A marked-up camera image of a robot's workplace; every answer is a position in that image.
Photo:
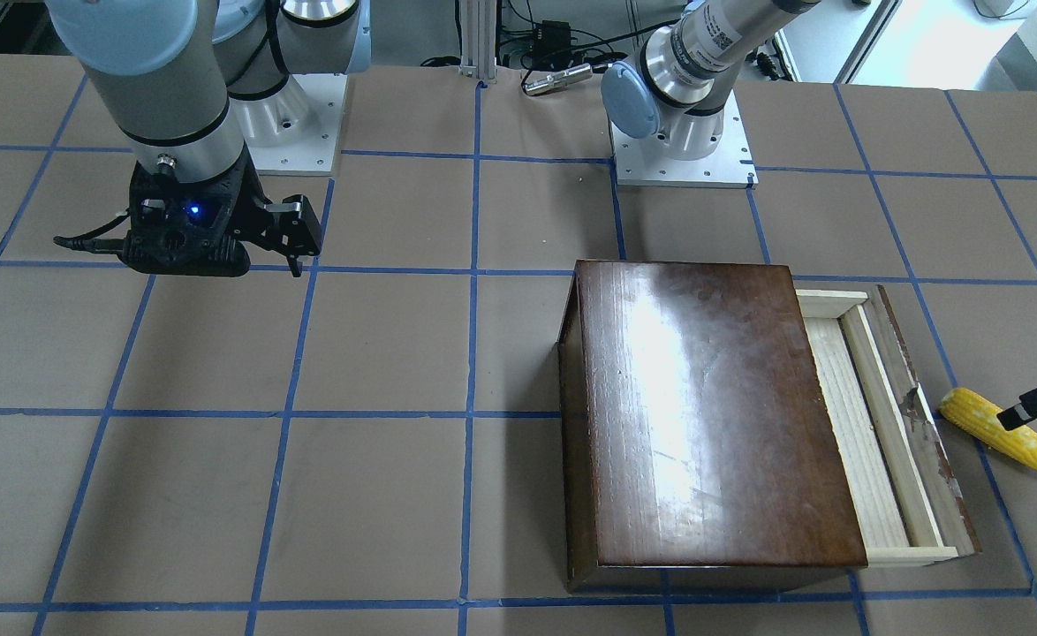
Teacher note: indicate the aluminium frame post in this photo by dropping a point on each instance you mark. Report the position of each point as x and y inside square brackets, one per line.
[477, 34]

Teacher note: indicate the black electronics box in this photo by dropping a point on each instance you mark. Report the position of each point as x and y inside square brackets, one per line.
[552, 35]

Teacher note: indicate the dark wooden drawer box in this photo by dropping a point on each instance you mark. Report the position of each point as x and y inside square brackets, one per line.
[699, 455]

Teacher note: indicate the wooden drawer with white handle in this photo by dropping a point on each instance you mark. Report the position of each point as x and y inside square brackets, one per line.
[907, 498]

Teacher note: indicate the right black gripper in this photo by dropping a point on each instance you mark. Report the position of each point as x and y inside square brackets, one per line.
[293, 227]

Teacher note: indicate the silver metal cylinder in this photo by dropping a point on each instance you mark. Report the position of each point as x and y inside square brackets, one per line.
[557, 80]

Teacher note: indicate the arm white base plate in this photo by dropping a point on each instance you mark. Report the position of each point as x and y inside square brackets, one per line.
[296, 131]
[707, 152]

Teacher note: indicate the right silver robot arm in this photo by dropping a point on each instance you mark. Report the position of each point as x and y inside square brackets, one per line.
[194, 86]

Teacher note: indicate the yellow corn cob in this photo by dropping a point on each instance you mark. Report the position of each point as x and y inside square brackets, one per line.
[978, 417]

